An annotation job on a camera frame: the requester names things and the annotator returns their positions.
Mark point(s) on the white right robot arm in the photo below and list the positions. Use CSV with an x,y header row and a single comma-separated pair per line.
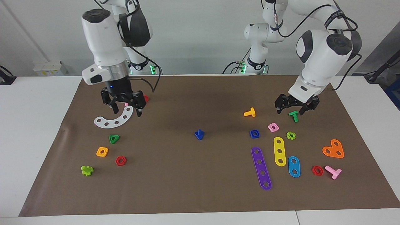
x,y
100,40

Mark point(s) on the lime green cross-head screw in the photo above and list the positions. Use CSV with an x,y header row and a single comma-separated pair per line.
x,y
87,170

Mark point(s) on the yellow three-hole strip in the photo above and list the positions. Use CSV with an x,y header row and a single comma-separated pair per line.
x,y
279,147

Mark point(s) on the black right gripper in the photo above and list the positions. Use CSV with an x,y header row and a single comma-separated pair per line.
x,y
120,90

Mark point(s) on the white curved five-hole strip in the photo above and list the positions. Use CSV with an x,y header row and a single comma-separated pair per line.
x,y
111,123

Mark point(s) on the orange heart three-hole plate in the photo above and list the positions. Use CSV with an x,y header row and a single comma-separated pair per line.
x,y
333,150

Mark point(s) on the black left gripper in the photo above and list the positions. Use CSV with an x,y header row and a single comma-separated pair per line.
x,y
293,102

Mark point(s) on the pink square nut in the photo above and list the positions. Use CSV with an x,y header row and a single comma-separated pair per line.
x,y
270,128

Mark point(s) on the green plastic screw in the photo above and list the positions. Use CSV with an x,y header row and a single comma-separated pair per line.
x,y
294,117

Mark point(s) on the blue plastic screw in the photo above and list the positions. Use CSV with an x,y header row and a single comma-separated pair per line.
x,y
199,135

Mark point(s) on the black table clamp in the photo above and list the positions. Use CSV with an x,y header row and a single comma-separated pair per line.
x,y
6,79

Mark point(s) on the purple four-hole strip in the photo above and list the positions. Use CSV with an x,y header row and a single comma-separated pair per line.
x,y
261,167

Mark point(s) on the orange plastic screw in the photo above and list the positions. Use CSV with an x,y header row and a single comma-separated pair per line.
x,y
250,112

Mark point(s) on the black stand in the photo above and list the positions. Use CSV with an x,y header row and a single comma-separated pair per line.
x,y
373,76

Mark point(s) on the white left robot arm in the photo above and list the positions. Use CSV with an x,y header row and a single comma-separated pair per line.
x,y
315,56

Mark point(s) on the red hexagon nut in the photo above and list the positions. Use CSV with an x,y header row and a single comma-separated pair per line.
x,y
117,162
313,171

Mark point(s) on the green triangle nut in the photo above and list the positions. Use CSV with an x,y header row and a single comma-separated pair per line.
x,y
117,137

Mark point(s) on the blue square nut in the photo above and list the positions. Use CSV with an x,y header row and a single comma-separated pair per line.
x,y
251,135

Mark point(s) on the orange square nut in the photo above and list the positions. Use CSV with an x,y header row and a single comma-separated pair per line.
x,y
98,153

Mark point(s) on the brown table mat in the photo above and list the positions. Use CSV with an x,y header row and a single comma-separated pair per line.
x,y
200,175

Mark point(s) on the blue two-hole strip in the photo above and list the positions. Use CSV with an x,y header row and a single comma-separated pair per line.
x,y
294,166

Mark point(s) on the blue background object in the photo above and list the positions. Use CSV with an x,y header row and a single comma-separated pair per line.
x,y
395,93

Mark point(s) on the red plastic screw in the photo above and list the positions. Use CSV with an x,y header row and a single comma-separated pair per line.
x,y
146,98

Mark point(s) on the white background box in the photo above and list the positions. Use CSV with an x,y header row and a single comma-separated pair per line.
x,y
47,67

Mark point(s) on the lime green flower nut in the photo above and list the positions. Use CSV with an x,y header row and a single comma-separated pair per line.
x,y
288,136

